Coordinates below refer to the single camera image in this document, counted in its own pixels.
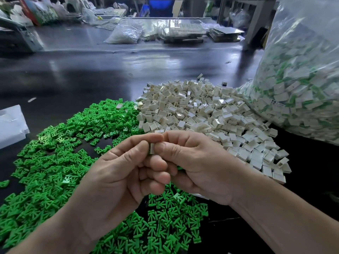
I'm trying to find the person's left hand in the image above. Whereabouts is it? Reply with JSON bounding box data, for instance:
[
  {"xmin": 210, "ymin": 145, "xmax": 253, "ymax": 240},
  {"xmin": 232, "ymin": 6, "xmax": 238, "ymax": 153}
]
[{"xmin": 69, "ymin": 133, "xmax": 171, "ymax": 241}]

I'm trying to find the person's right hand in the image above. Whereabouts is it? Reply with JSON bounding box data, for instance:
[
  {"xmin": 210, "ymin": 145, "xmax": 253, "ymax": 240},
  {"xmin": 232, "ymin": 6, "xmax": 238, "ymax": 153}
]
[{"xmin": 154, "ymin": 130, "xmax": 252, "ymax": 206}]

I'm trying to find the pile of white plastic caps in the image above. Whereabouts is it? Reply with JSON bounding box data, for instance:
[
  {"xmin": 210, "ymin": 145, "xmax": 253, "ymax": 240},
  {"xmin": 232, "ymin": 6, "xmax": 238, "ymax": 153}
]
[{"xmin": 136, "ymin": 78, "xmax": 292, "ymax": 199}]

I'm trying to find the pile of green plastic clips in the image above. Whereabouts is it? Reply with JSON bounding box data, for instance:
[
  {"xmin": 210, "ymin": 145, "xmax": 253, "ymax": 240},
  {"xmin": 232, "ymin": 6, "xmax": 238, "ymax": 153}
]
[{"xmin": 0, "ymin": 98, "xmax": 209, "ymax": 254}]

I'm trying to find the clear plastic bag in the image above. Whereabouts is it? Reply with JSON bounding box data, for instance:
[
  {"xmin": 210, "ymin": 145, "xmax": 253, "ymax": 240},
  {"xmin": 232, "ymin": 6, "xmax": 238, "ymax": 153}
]
[{"xmin": 238, "ymin": 0, "xmax": 339, "ymax": 146}]

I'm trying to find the person's left forearm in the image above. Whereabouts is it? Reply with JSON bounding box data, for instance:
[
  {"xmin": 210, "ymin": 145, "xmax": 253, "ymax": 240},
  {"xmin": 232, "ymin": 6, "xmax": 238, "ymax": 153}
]
[{"xmin": 8, "ymin": 211, "xmax": 101, "ymax": 254}]

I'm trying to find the person's right forearm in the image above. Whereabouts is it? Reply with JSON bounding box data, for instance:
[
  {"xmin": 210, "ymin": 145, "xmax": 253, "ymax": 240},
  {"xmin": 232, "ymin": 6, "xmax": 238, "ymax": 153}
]
[{"xmin": 230, "ymin": 177, "xmax": 339, "ymax": 254}]

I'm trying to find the small clear bag of parts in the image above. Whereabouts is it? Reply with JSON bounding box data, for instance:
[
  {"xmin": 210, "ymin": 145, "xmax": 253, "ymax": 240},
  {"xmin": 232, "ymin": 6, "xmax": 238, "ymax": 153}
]
[{"xmin": 105, "ymin": 24, "xmax": 143, "ymax": 44}]

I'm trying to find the stack of clear flat bags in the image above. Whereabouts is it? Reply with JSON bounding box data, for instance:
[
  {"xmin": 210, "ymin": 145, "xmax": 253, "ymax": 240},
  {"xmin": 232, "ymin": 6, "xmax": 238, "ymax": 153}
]
[{"xmin": 0, "ymin": 105, "xmax": 30, "ymax": 150}]

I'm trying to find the dark flat tray stack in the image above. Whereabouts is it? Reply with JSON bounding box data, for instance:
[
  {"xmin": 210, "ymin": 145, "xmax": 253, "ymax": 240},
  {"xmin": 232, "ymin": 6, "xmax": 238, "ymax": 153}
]
[{"xmin": 208, "ymin": 26, "xmax": 245, "ymax": 43}]

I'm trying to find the blue crate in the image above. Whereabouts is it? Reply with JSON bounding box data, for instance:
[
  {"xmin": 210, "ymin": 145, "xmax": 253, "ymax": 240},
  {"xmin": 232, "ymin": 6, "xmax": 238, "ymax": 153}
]
[{"xmin": 143, "ymin": 0, "xmax": 174, "ymax": 18}]

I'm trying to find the grey heat sealer machine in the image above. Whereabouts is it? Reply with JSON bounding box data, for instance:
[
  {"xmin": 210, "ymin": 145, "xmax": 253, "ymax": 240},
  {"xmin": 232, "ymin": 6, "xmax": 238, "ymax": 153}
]
[{"xmin": 0, "ymin": 16, "xmax": 44, "ymax": 53}]

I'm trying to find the grey metal slanted post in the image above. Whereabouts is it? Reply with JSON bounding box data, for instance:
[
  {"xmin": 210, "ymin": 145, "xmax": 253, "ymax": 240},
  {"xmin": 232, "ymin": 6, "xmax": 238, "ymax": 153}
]
[{"xmin": 245, "ymin": 0, "xmax": 277, "ymax": 48}]

